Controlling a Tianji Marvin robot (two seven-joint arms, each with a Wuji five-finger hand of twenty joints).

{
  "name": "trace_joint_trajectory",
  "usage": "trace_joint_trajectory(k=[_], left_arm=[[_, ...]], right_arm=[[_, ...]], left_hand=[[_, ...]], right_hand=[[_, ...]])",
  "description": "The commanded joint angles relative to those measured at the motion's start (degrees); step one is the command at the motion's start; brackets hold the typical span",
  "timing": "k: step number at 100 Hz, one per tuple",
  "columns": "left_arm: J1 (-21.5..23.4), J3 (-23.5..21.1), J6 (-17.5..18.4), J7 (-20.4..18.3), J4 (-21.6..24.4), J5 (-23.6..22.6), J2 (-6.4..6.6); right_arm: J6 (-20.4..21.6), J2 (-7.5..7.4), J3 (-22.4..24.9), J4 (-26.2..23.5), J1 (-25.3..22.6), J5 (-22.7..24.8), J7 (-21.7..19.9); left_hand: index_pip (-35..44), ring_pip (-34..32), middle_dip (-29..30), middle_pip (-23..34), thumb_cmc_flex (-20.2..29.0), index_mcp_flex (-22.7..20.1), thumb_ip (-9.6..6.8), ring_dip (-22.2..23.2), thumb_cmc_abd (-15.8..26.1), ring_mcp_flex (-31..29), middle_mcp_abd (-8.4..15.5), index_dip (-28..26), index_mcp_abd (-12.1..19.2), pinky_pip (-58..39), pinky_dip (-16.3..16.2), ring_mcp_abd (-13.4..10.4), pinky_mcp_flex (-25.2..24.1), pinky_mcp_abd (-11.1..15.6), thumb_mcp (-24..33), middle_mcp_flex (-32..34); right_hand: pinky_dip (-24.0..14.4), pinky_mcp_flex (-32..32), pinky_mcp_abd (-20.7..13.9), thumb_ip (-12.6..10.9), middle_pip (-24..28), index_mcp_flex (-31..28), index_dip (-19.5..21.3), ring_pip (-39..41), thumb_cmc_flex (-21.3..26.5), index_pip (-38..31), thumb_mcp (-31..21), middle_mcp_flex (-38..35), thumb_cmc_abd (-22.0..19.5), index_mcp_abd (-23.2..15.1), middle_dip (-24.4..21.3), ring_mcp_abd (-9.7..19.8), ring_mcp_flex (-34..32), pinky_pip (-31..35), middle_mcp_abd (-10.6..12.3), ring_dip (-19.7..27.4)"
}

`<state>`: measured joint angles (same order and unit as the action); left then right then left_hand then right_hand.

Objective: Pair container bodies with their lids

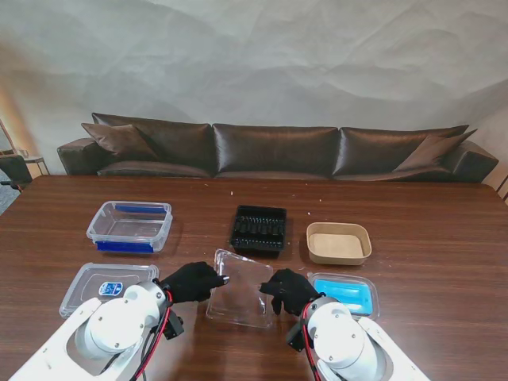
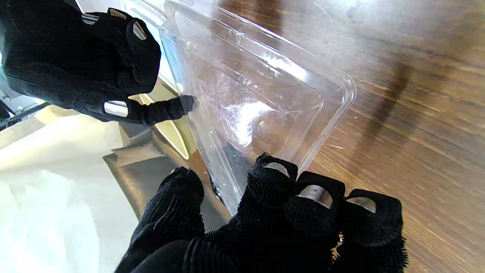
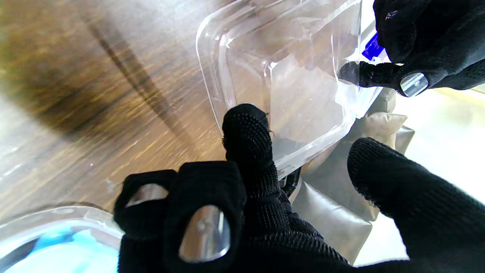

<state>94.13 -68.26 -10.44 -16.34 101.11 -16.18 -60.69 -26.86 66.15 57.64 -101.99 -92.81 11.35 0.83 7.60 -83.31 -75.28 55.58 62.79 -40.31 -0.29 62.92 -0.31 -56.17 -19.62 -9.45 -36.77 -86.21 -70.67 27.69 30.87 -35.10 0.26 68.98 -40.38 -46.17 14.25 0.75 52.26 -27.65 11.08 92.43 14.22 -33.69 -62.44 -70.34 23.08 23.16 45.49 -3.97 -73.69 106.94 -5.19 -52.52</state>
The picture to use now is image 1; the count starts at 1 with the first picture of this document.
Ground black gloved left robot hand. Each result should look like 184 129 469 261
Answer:
160 261 231 305

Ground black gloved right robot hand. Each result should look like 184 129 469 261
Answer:
260 268 325 318

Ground thin clear plastic tray lid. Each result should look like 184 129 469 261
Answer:
206 248 275 330

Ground kraft paper food container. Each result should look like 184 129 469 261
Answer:
306 221 372 266

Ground clear container with blue clips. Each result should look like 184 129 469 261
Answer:
86 200 172 254

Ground clear lid with blue insert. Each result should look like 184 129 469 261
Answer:
307 271 381 321

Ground black ribbed plastic tray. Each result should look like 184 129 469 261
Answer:
229 204 288 258

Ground clear lid with blue label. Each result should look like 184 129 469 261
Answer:
58 262 160 321

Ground dark brown leather sofa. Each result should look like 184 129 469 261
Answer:
56 112 500 184

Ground brown leather cushion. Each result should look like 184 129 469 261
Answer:
392 129 479 172
81 122 160 162

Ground small side table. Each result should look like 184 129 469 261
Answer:
21 149 51 176

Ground black office chair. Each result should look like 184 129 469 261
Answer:
0 153 33 191

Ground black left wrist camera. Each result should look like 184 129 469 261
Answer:
160 309 186 341

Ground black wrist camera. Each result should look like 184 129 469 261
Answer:
286 321 309 353
160 309 186 341

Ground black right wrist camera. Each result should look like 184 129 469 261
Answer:
286 321 309 353

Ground red black right arm cables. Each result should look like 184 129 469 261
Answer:
301 303 330 381

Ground red black arm cables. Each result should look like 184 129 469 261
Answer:
98 289 175 381
301 303 330 381

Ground red black left arm cables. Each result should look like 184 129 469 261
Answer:
98 289 175 381

